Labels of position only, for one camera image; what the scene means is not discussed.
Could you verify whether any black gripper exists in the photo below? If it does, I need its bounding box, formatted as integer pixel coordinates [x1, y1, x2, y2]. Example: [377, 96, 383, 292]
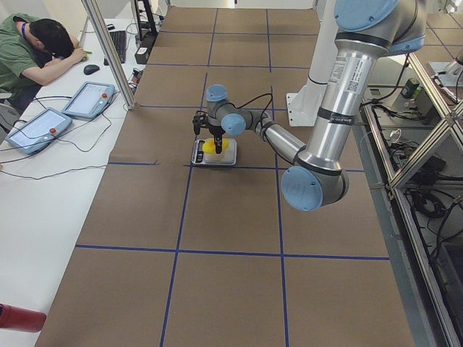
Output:
[208, 122, 224, 154]

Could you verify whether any yellow mango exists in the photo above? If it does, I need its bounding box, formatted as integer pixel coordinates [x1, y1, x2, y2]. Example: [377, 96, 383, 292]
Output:
[202, 139, 229, 155]

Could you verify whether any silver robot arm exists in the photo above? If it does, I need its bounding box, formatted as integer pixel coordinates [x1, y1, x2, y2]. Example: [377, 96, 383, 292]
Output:
[205, 1, 427, 211]

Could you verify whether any silver digital kitchen scale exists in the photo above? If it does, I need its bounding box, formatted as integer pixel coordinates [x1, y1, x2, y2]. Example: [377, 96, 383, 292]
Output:
[191, 138, 237, 166]

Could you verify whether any black desktop computer box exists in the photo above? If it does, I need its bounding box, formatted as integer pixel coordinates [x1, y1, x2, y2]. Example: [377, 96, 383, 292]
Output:
[135, 36, 156, 65]

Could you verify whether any far blue teach pendant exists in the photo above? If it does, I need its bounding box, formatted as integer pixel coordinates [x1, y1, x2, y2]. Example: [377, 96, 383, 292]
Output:
[62, 81, 115, 119]

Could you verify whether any blue teach pendant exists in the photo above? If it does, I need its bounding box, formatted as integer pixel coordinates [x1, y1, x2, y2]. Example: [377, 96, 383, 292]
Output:
[6, 108, 72, 155]
[62, 81, 115, 119]

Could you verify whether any black keyboard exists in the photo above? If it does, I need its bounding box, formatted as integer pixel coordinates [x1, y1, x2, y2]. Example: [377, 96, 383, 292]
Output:
[109, 30, 127, 64]

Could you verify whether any black computer mouse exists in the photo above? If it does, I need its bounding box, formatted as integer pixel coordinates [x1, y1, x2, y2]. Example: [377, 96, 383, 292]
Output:
[83, 64, 100, 76]

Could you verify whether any near blue teach pendant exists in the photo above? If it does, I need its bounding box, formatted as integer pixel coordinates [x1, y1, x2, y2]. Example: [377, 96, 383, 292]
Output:
[6, 108, 72, 155]

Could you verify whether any person in green shirt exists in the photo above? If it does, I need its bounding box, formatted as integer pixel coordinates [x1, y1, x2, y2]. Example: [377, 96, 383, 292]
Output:
[1, 13, 88, 113]

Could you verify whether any red fire extinguisher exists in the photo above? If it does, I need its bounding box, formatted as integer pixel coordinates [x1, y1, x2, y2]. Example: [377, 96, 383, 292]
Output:
[0, 304, 47, 333]

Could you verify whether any black camera cable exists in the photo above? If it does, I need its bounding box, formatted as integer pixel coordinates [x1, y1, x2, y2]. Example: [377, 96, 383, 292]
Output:
[233, 93, 273, 126]

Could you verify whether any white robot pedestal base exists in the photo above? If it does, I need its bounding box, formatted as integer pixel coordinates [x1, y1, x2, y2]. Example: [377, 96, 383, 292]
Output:
[285, 0, 341, 128]

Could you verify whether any aluminium frame post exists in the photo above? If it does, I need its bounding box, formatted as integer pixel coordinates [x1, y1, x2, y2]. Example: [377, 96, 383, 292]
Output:
[81, 0, 135, 110]

